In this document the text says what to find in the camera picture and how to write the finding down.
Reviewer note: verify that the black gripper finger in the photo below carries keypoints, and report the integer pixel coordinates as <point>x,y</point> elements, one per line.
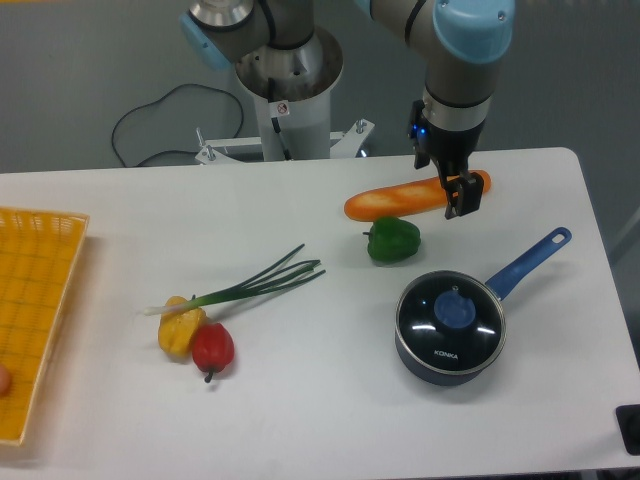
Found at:
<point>449,185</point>
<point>469,193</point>

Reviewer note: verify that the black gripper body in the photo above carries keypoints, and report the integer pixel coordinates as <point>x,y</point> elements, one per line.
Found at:
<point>449,149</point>

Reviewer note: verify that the glass lid with blue knob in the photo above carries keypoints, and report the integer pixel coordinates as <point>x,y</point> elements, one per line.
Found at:
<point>450,323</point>

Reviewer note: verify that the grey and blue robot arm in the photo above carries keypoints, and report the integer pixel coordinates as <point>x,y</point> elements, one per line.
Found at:
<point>461,42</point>

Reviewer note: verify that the orange baguette bread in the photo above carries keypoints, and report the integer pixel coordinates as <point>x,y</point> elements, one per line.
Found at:
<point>396,201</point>

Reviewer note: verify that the green bell pepper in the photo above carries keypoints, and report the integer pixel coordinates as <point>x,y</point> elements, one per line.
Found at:
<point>391,239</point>

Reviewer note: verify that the dark blue saucepan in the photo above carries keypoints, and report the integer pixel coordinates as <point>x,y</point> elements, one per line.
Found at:
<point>525,265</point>

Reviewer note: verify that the green spring onion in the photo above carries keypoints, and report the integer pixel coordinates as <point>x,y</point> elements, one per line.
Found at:
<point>280,276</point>

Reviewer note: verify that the black device at table corner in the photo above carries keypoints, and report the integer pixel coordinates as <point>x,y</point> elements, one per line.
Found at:
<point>628,418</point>

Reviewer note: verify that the red bell pepper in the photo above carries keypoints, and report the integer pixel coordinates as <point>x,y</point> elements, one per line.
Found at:
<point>212,350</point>

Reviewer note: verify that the yellow bell pepper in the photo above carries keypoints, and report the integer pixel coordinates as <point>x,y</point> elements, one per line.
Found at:
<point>177,331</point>

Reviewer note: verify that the yellow woven basket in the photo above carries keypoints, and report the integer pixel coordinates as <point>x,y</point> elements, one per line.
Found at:
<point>39,253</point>

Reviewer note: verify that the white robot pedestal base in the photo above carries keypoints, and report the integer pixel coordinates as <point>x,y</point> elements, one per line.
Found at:
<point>291,91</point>

